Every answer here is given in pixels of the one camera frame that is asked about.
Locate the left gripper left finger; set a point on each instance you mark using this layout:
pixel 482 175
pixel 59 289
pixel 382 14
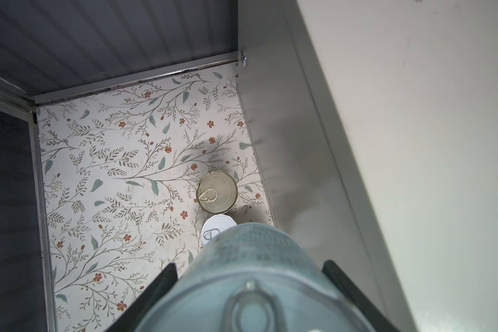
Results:
pixel 133 315

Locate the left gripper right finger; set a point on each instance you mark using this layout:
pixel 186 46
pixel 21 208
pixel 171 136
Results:
pixel 345 285

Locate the light blue labelled can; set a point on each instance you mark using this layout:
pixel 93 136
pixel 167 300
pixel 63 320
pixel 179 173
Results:
pixel 253 277

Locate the white metal cabinet counter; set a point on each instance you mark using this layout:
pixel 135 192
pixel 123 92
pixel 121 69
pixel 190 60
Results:
pixel 375 124

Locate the yellow labelled can left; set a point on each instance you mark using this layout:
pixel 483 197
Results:
pixel 215 225

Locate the dark bare-lid tin can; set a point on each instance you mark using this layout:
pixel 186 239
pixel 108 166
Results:
pixel 217 192

